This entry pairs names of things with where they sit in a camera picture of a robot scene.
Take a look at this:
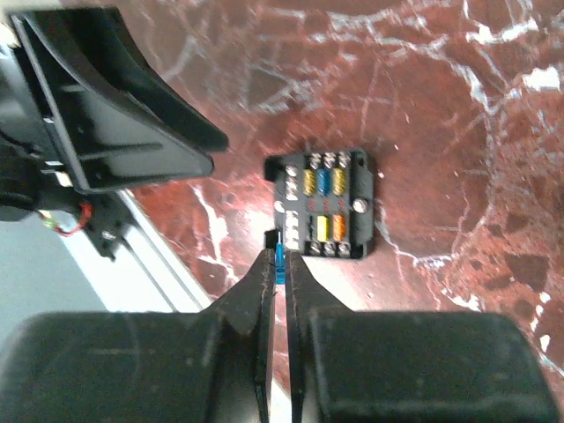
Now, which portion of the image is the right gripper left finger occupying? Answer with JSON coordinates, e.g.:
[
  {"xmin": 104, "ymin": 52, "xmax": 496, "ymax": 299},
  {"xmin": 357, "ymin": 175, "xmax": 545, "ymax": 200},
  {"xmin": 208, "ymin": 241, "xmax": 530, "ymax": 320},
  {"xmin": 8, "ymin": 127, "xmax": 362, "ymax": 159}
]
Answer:
[{"xmin": 204, "ymin": 249, "xmax": 275, "ymax": 422}]

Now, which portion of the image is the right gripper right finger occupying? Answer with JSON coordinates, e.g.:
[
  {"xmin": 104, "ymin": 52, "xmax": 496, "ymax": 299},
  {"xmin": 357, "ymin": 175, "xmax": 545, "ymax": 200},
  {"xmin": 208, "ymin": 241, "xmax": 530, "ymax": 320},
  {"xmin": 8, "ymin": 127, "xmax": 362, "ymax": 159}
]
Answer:
[{"xmin": 285, "ymin": 251, "xmax": 352, "ymax": 422}]

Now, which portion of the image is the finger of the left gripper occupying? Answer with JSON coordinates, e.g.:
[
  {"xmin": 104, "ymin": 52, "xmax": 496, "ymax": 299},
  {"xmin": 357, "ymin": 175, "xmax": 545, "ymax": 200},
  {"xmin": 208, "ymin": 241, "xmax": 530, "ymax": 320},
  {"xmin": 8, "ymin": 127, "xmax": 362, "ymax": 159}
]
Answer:
[
  {"xmin": 8, "ymin": 9, "xmax": 214, "ymax": 194},
  {"xmin": 65, "ymin": 6, "xmax": 230, "ymax": 154}
]

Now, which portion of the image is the small blue fuse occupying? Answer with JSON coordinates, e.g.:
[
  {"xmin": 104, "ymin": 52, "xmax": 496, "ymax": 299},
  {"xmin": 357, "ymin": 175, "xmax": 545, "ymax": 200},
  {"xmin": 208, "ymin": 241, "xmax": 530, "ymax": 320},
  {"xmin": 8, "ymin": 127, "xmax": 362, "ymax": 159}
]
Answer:
[{"xmin": 274, "ymin": 231, "xmax": 286, "ymax": 286}]

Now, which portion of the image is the yellow blade fuse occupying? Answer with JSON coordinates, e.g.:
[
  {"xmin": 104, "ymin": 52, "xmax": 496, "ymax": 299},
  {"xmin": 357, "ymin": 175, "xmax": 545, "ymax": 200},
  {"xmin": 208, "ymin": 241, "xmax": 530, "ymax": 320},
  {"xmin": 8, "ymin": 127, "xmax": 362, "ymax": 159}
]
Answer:
[{"xmin": 316, "ymin": 215, "xmax": 330, "ymax": 242}]

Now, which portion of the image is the black fuse box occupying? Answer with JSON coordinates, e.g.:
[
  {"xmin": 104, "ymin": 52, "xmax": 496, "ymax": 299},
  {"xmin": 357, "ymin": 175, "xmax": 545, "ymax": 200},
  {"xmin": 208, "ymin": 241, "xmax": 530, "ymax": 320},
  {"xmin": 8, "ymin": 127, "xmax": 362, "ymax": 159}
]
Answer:
[{"xmin": 263, "ymin": 148, "xmax": 375, "ymax": 260}]

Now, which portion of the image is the blue blade fuse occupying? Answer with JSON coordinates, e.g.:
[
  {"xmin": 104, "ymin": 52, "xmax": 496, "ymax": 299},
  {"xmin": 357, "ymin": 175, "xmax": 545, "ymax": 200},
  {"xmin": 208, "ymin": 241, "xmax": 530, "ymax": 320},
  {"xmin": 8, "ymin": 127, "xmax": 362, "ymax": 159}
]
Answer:
[{"xmin": 316, "ymin": 169, "xmax": 330, "ymax": 197}]

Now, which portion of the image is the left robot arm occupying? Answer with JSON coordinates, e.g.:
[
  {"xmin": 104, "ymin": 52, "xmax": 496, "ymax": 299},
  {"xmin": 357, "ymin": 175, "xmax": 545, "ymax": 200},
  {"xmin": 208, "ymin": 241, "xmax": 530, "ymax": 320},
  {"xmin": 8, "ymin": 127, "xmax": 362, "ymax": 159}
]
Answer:
[{"xmin": 1, "ymin": 7, "xmax": 228, "ymax": 221}]

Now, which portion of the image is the orange fuse in box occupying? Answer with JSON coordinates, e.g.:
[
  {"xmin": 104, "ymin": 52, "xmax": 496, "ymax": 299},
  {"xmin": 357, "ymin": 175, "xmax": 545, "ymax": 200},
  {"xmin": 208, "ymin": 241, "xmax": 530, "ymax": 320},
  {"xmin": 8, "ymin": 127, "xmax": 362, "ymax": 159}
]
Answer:
[{"xmin": 332, "ymin": 214, "xmax": 346, "ymax": 242}]

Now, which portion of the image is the yellow fuse in box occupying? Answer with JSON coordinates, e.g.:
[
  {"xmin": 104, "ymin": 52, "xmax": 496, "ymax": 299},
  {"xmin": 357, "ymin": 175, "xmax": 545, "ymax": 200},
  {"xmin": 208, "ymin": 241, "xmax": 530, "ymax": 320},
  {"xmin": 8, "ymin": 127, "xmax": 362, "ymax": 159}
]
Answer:
[{"xmin": 303, "ymin": 169, "xmax": 316, "ymax": 197}]

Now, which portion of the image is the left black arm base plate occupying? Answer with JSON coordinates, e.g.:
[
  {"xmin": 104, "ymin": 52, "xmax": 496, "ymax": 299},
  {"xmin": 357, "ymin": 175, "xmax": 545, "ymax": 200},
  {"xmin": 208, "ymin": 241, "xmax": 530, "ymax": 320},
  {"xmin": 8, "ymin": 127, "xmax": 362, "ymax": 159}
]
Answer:
[{"xmin": 85, "ymin": 193, "xmax": 132, "ymax": 261}]

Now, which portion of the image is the aluminium rail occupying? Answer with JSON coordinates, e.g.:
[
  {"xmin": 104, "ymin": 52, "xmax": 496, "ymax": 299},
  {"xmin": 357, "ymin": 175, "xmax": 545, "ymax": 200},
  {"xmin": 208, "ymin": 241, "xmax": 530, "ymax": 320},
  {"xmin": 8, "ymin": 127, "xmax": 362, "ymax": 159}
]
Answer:
[{"xmin": 62, "ymin": 190, "xmax": 212, "ymax": 313}]

